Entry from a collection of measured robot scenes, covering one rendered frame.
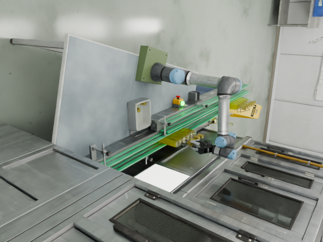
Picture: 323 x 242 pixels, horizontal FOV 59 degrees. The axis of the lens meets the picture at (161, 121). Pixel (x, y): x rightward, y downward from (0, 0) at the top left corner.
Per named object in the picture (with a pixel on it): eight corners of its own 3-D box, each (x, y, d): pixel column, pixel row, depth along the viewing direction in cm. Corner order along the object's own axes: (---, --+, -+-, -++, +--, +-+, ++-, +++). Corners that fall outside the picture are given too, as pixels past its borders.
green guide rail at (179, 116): (160, 123, 233) (167, 125, 229) (160, 121, 233) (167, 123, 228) (243, 84, 364) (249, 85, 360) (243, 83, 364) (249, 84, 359)
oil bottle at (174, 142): (156, 141, 236) (178, 148, 223) (156, 135, 234) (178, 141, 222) (160, 139, 240) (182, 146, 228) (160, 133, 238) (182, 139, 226)
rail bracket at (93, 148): (84, 161, 190) (107, 171, 177) (81, 138, 184) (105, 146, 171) (90, 158, 193) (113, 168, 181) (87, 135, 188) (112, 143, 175)
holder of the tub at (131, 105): (129, 135, 226) (136, 138, 221) (127, 102, 217) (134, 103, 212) (142, 129, 239) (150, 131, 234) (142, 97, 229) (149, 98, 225)
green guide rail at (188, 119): (160, 131, 236) (167, 133, 231) (160, 130, 235) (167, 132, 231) (242, 90, 367) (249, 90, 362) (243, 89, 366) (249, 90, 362)
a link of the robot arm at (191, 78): (172, 67, 226) (237, 77, 194) (182, 69, 238) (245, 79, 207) (169, 82, 228) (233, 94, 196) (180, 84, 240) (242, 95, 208)
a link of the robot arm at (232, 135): (232, 134, 198) (229, 150, 200) (238, 133, 207) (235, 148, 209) (222, 131, 202) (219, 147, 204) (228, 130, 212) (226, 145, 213)
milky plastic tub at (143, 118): (128, 129, 224) (137, 131, 219) (127, 102, 216) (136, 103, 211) (143, 123, 237) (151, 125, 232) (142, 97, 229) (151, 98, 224)
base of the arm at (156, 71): (153, 60, 220) (163, 62, 215) (164, 64, 233) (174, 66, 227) (148, 79, 222) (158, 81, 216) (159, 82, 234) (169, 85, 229)
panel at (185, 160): (115, 190, 191) (155, 210, 171) (115, 187, 190) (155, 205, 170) (187, 145, 258) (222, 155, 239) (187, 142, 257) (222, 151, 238)
